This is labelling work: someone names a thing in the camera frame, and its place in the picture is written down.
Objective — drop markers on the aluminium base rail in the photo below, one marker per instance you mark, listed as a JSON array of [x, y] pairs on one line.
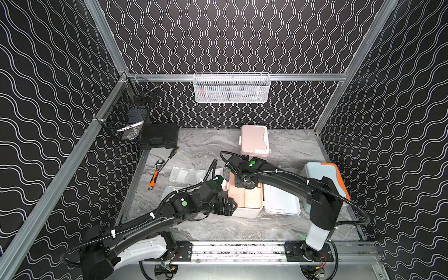
[[158, 250]]

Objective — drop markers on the pink first aid box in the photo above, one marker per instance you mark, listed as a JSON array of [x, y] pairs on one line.
[[254, 141]]

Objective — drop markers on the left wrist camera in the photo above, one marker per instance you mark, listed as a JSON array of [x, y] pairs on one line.
[[210, 189]]

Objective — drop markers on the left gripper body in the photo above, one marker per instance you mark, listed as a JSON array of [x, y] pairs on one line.
[[222, 205]]

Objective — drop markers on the peach tray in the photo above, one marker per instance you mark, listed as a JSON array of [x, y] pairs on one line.
[[245, 198]]

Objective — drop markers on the black wire wall basket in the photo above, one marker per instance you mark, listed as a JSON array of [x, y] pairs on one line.
[[130, 110]]

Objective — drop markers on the white gauze packet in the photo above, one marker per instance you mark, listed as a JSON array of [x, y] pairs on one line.
[[170, 189], [195, 176], [217, 172], [179, 175]]

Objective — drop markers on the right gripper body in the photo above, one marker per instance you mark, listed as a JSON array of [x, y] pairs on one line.
[[238, 184]]

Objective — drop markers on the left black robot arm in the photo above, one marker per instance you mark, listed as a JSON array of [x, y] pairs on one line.
[[102, 250]]

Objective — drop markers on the white wire wall basket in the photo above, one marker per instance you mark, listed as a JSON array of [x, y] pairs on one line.
[[231, 87]]

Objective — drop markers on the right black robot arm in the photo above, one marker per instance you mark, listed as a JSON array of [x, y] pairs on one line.
[[321, 194]]

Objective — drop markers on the black plastic tool case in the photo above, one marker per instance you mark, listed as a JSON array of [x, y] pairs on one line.
[[163, 135]]

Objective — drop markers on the white first aid box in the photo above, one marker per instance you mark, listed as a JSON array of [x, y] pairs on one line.
[[275, 201]]

